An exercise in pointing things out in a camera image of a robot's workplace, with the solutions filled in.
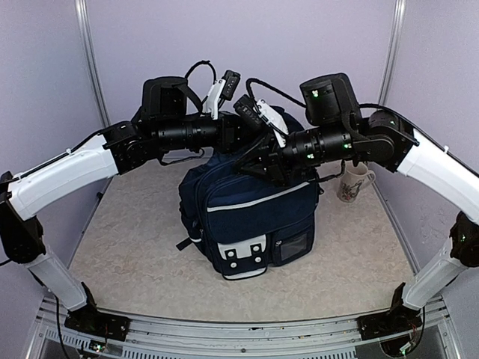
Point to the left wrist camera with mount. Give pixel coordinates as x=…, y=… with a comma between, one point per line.
x=221, y=90

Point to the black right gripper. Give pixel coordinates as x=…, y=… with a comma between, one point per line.
x=274, y=164

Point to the right aluminium frame post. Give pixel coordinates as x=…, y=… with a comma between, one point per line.
x=393, y=49

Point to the left aluminium frame post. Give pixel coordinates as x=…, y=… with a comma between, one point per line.
x=88, y=47

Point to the front aluminium rail base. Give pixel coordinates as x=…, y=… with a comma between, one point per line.
x=155, y=337

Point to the navy blue student backpack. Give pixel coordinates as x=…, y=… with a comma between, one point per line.
x=243, y=224

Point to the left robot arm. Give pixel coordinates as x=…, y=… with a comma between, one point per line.
x=171, y=117

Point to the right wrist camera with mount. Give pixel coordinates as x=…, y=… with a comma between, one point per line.
x=258, y=113

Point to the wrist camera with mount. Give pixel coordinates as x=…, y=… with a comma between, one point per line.
x=221, y=90
x=258, y=113

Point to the white cartoon mug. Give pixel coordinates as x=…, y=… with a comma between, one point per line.
x=355, y=179

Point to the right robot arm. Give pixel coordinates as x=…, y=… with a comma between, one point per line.
x=339, y=132

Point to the aluminium frame post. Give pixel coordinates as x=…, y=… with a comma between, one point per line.
x=88, y=47
x=393, y=49

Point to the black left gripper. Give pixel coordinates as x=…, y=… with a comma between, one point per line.
x=231, y=138

